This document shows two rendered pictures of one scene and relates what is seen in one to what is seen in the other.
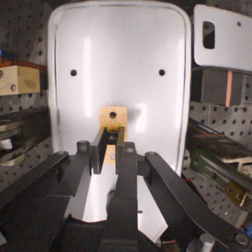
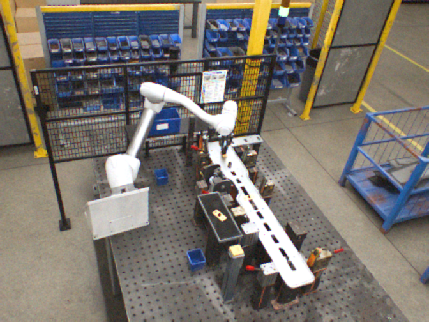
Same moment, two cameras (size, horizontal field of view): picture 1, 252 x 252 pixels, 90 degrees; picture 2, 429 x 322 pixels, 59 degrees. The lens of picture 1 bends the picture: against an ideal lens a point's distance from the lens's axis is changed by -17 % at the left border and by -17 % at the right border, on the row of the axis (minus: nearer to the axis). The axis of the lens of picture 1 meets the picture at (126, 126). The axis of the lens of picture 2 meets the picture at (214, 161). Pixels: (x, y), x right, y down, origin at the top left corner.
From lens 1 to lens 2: 2.86 m
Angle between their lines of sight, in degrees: 64
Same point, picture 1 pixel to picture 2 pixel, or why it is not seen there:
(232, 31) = (236, 140)
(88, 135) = (218, 158)
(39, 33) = (174, 170)
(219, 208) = (302, 216)
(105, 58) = (216, 148)
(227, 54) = (237, 143)
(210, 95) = (239, 151)
